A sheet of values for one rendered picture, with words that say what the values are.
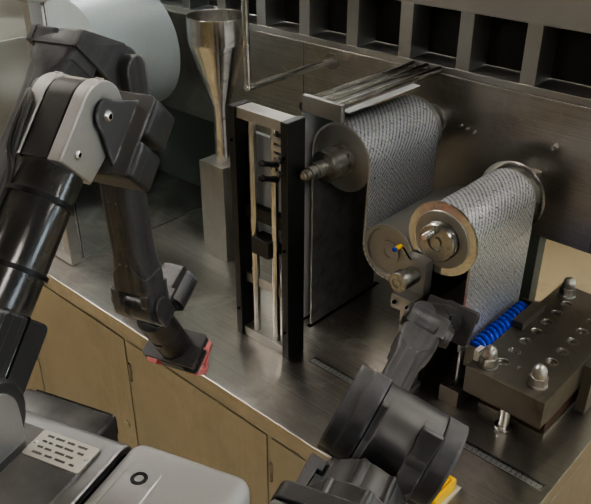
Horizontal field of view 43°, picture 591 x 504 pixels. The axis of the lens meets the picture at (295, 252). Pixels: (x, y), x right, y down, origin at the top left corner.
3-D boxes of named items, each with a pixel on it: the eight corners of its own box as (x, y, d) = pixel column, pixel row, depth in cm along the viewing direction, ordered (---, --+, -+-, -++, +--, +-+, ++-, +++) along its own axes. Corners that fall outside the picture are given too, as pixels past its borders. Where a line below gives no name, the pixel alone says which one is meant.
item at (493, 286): (456, 351, 147) (468, 270, 138) (515, 302, 162) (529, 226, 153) (459, 352, 147) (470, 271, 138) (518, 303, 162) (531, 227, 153)
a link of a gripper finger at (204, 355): (190, 348, 142) (174, 326, 134) (224, 358, 139) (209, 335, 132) (175, 381, 139) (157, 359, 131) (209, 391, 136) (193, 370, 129)
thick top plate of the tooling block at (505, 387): (462, 390, 145) (466, 365, 142) (557, 305, 171) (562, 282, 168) (539, 429, 136) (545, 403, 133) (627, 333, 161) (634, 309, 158)
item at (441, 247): (425, 263, 141) (413, 226, 140) (431, 259, 143) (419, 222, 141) (458, 260, 136) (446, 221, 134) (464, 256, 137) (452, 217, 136)
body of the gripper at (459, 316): (469, 348, 137) (452, 347, 131) (421, 325, 143) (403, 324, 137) (482, 315, 136) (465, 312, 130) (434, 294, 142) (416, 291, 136)
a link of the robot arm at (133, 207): (50, 53, 97) (122, 63, 93) (79, 39, 101) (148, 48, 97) (105, 318, 120) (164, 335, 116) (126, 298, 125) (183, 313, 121)
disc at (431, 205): (405, 260, 147) (411, 191, 140) (407, 259, 147) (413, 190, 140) (472, 287, 138) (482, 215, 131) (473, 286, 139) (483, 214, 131)
